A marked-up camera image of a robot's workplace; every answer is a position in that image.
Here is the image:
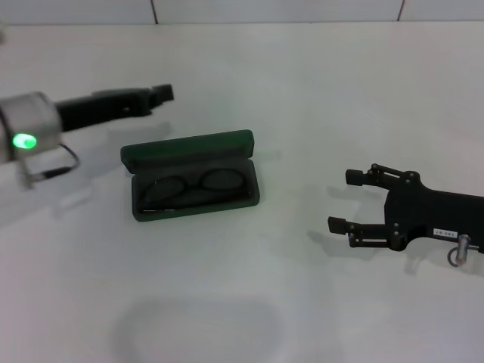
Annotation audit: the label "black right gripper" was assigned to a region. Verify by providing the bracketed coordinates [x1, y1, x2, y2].
[327, 163, 484, 253]

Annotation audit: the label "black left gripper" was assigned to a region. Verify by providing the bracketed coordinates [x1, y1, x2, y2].
[54, 83, 176, 133]

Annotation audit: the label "green glasses case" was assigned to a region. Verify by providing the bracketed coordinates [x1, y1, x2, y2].
[120, 129, 262, 224]

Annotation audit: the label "black glasses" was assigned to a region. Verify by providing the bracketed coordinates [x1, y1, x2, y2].
[140, 168, 253, 213]

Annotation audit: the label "right gripper cable with plug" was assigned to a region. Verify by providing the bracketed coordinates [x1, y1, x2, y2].
[448, 233, 484, 268]

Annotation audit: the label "gripper cable with plug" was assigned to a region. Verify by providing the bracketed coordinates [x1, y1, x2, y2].
[448, 233, 484, 268]
[18, 143, 81, 190]

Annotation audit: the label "left gripper cable with plug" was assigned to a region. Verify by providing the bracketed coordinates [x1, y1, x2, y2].
[18, 143, 81, 190]

